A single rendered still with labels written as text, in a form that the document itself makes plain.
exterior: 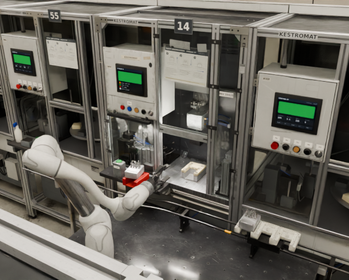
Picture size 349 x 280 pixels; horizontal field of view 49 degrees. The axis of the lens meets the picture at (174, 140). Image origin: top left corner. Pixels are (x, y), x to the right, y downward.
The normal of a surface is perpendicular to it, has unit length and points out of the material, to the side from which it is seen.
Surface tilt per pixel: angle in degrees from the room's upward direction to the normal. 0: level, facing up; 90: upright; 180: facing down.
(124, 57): 90
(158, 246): 0
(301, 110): 90
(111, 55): 90
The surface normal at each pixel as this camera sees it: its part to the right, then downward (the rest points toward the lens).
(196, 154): -0.50, 0.36
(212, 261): 0.00, -0.91
